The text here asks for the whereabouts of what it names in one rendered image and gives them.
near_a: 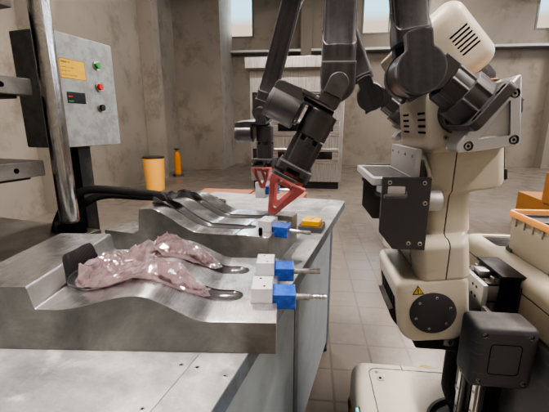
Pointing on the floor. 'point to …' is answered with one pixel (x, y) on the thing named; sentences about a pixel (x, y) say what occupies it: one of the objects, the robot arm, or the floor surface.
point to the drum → (154, 172)
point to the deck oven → (332, 153)
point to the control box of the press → (73, 102)
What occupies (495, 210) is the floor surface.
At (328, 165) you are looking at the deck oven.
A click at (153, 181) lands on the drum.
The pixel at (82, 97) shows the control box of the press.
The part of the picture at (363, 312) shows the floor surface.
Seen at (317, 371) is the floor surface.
